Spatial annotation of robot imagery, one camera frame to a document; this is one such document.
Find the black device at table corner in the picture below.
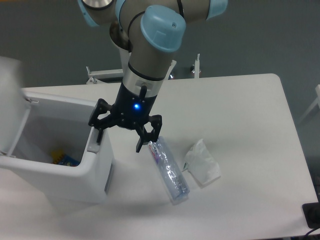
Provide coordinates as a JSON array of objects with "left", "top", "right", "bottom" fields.
[{"left": 302, "top": 202, "right": 320, "bottom": 229}]

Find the colourful trash inside can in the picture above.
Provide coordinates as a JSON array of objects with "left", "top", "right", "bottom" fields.
[{"left": 50, "top": 149, "right": 80, "bottom": 167}]

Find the crumpled white plastic bag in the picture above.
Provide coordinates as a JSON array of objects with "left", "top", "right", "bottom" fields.
[{"left": 182, "top": 138, "right": 222, "bottom": 187}]

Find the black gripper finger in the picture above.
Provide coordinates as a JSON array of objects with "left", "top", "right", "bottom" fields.
[
  {"left": 135, "top": 114, "right": 163, "bottom": 153},
  {"left": 88, "top": 98, "right": 120, "bottom": 143}
]

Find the clear plastic water bottle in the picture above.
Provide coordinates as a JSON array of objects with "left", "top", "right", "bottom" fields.
[{"left": 147, "top": 136, "right": 190, "bottom": 204}]

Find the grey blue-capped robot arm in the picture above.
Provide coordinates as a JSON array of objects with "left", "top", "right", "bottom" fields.
[{"left": 78, "top": 0, "right": 228, "bottom": 151}]

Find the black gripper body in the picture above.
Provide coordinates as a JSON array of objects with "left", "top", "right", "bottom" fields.
[{"left": 110, "top": 83, "right": 157, "bottom": 130}]

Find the white push-button trash can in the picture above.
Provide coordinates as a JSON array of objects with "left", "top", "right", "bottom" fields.
[{"left": 0, "top": 57, "right": 114, "bottom": 203}]

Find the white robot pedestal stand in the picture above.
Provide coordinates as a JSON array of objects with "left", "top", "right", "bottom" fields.
[{"left": 86, "top": 48, "right": 202, "bottom": 85}]

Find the white furniture piece right edge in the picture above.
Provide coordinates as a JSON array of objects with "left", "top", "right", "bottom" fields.
[{"left": 297, "top": 84, "right": 320, "bottom": 125}]

